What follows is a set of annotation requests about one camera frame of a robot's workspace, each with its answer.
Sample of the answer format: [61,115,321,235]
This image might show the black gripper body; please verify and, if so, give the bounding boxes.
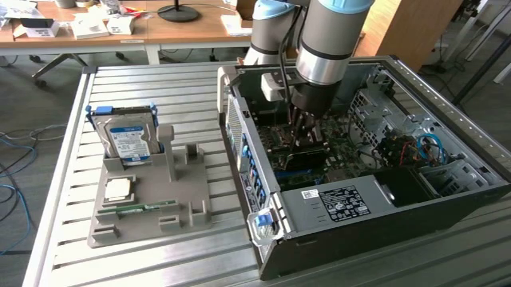
[289,82,343,116]

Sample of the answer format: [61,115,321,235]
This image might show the green graphics card black heatsink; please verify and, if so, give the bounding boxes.
[283,146,327,172]

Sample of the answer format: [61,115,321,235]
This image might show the metal CPU socket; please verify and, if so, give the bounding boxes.
[271,125,296,149]

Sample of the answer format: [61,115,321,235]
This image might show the green motherboard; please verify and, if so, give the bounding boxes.
[255,113,376,191]

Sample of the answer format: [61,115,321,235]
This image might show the silver perforated drive cage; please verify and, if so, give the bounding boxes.
[347,88,400,149]

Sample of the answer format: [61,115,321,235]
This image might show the blue expansion slot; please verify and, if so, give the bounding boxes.
[273,169,313,178]

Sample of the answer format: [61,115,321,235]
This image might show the silver chipset heatsink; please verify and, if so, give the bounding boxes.
[325,169,351,184]

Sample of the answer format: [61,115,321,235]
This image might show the silver power supply unit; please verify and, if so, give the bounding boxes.
[279,175,396,233]

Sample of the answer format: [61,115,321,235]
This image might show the white paper stack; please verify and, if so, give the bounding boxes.
[220,14,253,37]

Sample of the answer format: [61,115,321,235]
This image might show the blue case latch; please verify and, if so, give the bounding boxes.
[255,212,273,230]

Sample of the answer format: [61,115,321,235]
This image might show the silver disk bay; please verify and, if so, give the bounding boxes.
[419,160,490,195]

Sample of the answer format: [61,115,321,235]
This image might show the grey parts rack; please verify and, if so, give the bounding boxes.
[87,124,215,249]

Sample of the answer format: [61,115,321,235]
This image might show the black open PC case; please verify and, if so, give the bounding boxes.
[217,55,511,282]

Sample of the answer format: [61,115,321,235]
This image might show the hard disk in blue caddy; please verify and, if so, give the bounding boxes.
[85,101,164,165]

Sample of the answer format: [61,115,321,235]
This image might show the black metal pole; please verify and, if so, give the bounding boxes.
[452,17,511,105]

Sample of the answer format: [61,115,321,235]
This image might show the black round lamp base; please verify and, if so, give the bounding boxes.
[156,0,200,23]

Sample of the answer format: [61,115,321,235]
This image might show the green RAM stick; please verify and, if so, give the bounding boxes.
[97,199,176,215]

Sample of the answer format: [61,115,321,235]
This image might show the silver CPU chip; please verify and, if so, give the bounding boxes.
[104,179,132,203]

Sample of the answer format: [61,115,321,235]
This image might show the small white labelled box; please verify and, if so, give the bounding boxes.
[107,16,136,36]

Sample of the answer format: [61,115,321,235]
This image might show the white flat open carton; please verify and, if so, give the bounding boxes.
[71,18,111,40]

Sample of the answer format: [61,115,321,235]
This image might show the white box black flap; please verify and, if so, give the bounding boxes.
[19,17,60,39]

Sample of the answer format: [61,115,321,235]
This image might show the printed paper sheets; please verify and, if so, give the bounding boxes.
[0,0,45,20]

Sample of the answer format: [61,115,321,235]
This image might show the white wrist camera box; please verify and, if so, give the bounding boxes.
[260,73,299,102]

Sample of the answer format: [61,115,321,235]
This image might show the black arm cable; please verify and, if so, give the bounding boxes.
[277,8,304,105]

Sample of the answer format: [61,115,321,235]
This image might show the black wire bundle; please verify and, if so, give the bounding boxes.
[375,134,420,168]

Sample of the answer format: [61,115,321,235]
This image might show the blue wire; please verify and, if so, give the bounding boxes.
[416,133,448,166]

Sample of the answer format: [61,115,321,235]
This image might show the wooden desk white frame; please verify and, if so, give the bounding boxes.
[0,0,149,57]
[147,0,367,65]

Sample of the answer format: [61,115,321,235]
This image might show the white floor cable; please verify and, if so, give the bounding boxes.
[0,124,67,141]

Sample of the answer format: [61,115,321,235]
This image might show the grey caster leg frame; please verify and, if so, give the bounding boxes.
[31,53,88,87]

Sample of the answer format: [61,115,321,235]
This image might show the blue floor cable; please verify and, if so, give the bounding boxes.
[0,134,37,255]

